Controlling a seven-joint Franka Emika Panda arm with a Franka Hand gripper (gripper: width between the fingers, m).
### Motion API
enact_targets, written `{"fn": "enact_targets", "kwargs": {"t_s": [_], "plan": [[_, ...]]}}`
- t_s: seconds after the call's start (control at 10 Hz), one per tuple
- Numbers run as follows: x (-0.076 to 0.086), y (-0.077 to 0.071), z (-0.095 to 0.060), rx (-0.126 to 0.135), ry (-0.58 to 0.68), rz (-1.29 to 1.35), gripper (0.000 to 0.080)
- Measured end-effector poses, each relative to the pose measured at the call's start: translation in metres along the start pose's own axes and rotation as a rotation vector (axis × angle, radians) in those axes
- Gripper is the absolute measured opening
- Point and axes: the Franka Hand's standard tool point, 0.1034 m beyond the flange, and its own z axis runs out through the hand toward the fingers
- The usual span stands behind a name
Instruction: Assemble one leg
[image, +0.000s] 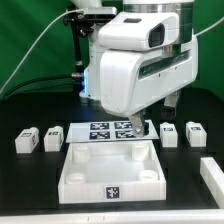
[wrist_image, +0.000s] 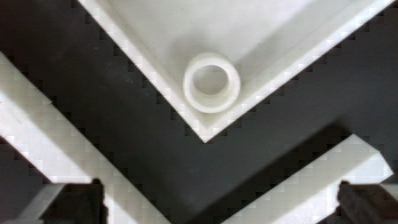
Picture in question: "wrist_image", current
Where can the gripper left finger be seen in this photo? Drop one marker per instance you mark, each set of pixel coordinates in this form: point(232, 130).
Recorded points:
point(66, 204)

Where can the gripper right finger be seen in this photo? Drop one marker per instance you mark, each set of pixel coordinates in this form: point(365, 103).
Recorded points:
point(367, 204)

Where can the white square tabletop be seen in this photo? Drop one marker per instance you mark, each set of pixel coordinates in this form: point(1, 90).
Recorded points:
point(223, 48)

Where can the white L-shaped obstacle fence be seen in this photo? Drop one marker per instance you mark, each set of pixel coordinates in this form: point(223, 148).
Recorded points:
point(38, 131)

